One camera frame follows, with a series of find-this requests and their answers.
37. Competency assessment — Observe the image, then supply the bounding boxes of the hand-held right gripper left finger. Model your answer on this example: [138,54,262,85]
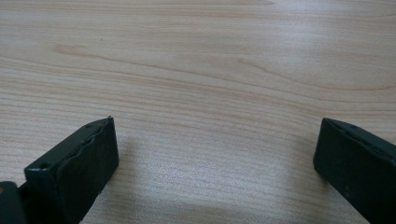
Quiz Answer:
[18,116,120,224]

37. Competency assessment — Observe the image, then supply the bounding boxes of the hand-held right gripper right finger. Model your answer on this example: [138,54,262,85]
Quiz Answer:
[313,117,396,224]

